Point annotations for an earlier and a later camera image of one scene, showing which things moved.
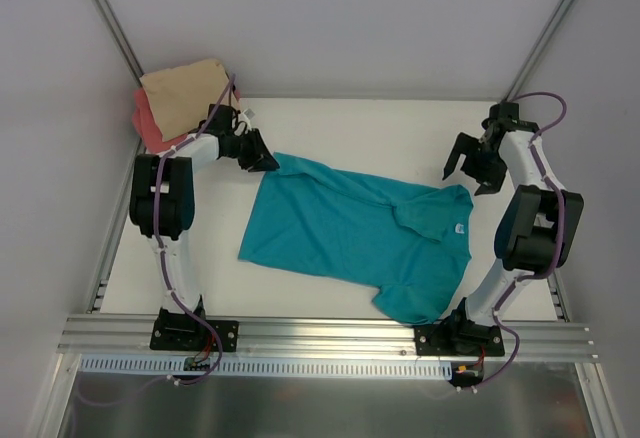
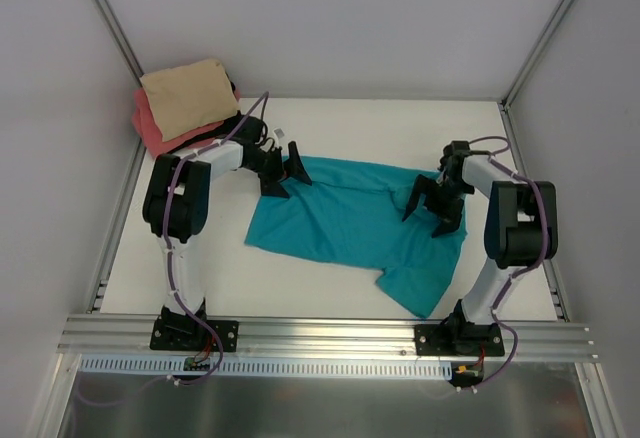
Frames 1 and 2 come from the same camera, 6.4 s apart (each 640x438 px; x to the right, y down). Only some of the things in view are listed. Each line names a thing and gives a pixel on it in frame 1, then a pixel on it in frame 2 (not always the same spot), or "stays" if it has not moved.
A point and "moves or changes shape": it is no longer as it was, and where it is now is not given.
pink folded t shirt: (149, 128) stays
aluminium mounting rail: (135, 336) stays
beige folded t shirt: (183, 96) stays
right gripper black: (482, 161) to (439, 203)
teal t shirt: (412, 239) moves or changes shape
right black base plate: (459, 340) stays
